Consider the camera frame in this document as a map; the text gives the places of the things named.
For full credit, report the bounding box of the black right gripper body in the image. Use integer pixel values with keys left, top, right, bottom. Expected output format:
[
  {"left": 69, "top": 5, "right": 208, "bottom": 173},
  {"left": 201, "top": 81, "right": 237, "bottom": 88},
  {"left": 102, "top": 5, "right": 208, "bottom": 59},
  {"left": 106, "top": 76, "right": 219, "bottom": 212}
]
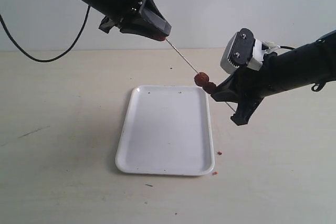
[{"left": 230, "top": 63, "right": 278, "bottom": 125}]

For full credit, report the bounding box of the red meatball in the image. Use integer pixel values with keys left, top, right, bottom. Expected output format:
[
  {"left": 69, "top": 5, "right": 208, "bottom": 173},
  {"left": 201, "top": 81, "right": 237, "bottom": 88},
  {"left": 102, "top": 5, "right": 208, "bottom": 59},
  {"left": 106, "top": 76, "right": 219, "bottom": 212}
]
[
  {"left": 203, "top": 82, "right": 217, "bottom": 94},
  {"left": 194, "top": 72, "right": 209, "bottom": 87},
  {"left": 153, "top": 34, "right": 166, "bottom": 41}
]

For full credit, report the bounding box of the thin metal skewer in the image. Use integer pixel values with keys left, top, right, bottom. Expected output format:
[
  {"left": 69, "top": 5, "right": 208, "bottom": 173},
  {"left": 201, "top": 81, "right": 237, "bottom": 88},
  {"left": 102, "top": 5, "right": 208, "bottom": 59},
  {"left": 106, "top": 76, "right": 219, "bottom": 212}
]
[{"left": 165, "top": 38, "right": 236, "bottom": 112}]

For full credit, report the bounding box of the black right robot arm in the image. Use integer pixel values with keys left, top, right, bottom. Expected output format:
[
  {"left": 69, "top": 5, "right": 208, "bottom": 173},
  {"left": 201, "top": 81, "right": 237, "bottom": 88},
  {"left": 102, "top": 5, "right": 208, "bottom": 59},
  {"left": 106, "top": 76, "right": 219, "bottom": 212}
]
[{"left": 211, "top": 28, "right": 335, "bottom": 126}]

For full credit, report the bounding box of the white plastic tray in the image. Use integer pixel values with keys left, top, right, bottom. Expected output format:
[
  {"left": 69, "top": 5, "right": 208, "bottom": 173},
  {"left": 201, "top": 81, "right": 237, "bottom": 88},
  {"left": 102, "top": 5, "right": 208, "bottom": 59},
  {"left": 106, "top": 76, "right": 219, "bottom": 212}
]
[{"left": 115, "top": 85, "right": 215, "bottom": 176}]

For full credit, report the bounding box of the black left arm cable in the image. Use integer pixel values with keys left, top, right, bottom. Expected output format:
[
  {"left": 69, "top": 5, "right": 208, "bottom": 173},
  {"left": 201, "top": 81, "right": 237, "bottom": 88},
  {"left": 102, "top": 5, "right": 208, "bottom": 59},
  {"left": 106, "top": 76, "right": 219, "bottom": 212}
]
[{"left": 0, "top": 6, "right": 91, "bottom": 62}]

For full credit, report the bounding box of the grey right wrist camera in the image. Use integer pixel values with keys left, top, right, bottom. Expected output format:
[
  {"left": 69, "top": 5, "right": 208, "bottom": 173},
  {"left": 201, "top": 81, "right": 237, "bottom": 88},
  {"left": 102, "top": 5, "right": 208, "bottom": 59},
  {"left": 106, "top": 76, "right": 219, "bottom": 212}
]
[{"left": 220, "top": 28, "right": 280, "bottom": 74}]

